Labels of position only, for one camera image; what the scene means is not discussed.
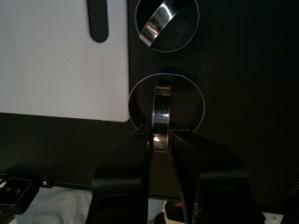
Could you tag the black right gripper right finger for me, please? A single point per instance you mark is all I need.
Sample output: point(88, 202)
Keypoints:
point(217, 180)

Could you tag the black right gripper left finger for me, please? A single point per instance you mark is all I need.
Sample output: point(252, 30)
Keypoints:
point(120, 180)

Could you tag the medium round metal cookie cutter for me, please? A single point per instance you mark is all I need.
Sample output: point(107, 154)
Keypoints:
point(160, 110)

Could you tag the small round metal cookie cutter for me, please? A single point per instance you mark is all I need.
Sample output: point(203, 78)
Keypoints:
point(157, 23)

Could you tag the white plastic cutting board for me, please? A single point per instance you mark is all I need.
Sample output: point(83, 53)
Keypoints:
point(53, 73)

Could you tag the white wall socket plate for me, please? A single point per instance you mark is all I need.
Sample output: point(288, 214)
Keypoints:
point(273, 218)

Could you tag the black metal frame bracket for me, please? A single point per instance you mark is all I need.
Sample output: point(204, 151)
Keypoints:
point(14, 192)

